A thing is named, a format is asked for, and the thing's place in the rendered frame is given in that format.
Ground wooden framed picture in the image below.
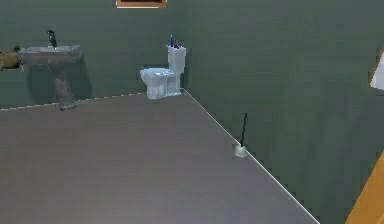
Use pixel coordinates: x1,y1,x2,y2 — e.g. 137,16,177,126
115,0,168,9

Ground wooden framed white panel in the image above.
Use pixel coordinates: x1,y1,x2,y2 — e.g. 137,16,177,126
368,48,384,92

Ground black toilet brush white holder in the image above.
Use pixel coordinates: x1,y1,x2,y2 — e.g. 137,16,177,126
233,112,249,159

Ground black sink tap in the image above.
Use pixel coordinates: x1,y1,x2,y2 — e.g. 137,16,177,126
46,29,58,49

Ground white toilet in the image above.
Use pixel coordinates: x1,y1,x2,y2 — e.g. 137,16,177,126
139,44,187,100

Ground grey pedestal sink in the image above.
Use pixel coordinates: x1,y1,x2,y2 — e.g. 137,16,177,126
18,44,83,112

